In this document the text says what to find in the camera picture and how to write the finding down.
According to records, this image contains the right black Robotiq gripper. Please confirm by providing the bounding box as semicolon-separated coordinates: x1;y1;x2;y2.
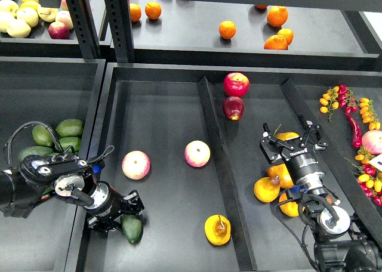
260;113;328;188

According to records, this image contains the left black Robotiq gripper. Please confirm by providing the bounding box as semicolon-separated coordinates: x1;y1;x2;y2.
84;181;144;232

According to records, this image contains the dark green avocado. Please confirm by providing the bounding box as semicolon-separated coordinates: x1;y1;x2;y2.
120;215;143;244

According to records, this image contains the yellow pear with stem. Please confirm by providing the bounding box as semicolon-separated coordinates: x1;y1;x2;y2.
204;214;231;246

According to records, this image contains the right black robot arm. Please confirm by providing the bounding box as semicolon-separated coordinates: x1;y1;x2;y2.
260;116;381;271

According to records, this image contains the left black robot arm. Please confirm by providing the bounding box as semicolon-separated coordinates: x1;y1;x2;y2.
1;121;144;233

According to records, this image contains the yellow pear upper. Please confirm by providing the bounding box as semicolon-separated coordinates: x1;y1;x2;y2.
273;125;300;141

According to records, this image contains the yellow pear middle pile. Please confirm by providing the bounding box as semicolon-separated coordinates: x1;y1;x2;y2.
266;164;294;189

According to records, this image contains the yellow pear pile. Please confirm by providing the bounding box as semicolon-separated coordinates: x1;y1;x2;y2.
266;164;294;189
254;176;280;203

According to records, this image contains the yellow pear left pile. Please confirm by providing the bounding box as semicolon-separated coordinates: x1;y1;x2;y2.
254;176;280;203

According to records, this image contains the yellow pear brown end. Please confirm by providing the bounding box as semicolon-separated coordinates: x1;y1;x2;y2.
325;195;334;205

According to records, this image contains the green avocado top right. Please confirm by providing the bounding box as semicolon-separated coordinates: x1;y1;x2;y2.
56;119;84;137

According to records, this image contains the green avocado middle left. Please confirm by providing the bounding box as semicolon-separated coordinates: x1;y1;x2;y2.
18;146;53;162

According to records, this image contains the green avocado top left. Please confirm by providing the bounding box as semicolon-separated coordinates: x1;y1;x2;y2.
32;124;54;147

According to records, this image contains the pink apple left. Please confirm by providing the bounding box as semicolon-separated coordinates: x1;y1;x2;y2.
122;150;150;180

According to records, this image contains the pink apple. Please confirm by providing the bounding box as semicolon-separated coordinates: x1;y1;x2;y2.
122;150;150;180
184;140;211;168

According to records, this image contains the red chili pepper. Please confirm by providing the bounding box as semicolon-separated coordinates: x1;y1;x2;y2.
344;107;362;149

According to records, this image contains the cherry tomato vine left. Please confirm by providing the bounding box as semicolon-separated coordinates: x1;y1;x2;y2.
319;84;358;122

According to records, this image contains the dark red apple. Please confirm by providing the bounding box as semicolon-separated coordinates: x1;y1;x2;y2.
222;96;245;121

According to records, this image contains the bright red apple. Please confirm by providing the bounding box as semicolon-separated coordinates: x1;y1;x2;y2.
223;72;250;98

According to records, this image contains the pink apple right edge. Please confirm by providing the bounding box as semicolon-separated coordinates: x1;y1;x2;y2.
362;130;382;154

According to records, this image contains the yellow cherry tomato vine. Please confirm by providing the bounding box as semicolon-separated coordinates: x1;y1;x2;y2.
359;98;381;131

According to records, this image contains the mixed cherry tomatoes lower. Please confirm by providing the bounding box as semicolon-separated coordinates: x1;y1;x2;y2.
346;146;381;207

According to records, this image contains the white price label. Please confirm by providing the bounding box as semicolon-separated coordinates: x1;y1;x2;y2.
368;154;382;171

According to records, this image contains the pink apple centre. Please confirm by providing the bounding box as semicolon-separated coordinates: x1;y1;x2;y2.
184;140;211;168

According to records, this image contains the orange fruit front right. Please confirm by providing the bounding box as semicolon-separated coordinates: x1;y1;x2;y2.
263;35;288;50

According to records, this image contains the orange fruit right small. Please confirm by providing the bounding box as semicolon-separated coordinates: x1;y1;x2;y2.
278;28;294;46

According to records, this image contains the large orange fruit top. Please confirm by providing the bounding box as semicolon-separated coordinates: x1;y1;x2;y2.
266;6;288;27

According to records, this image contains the orange fruit centre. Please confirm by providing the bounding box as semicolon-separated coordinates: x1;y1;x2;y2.
218;20;236;39

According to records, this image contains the red apple upper shelf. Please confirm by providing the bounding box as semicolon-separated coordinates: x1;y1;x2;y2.
48;21;70;39

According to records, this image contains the orange fruit far left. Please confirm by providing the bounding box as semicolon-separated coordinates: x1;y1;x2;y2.
129;3;141;23

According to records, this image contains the peach pink apple shelf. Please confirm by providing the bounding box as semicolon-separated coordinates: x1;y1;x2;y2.
56;10;74;30

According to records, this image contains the pale yellow apple stem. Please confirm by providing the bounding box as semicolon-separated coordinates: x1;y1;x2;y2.
37;5;58;23

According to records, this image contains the pale yellow apple front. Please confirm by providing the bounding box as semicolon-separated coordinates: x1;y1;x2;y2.
7;19;31;38

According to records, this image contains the pale yellow apple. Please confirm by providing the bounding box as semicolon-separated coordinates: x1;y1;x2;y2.
16;7;39;28
7;19;31;38

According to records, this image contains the pale yellow apple middle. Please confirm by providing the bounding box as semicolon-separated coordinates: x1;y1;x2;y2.
16;7;39;28

